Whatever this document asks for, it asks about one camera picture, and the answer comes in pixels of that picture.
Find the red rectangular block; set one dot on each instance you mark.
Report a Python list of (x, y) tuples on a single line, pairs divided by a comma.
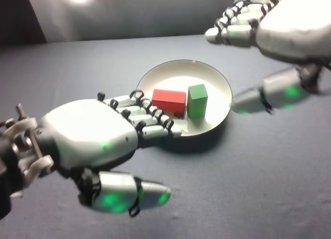
[(168, 99)]

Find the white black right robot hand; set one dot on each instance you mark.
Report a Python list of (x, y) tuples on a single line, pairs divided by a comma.
[(289, 32)]

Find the green rectangular block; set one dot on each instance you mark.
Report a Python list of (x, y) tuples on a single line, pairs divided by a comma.
[(197, 102)]

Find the dark background panel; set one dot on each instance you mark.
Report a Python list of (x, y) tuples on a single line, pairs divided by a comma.
[(15, 16)]

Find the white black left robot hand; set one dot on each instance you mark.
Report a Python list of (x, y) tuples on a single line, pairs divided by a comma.
[(85, 130)]

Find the round white plate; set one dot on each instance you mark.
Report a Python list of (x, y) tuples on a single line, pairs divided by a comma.
[(214, 78)]

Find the grey table cloth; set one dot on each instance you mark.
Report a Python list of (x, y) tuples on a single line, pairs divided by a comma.
[(232, 184)]

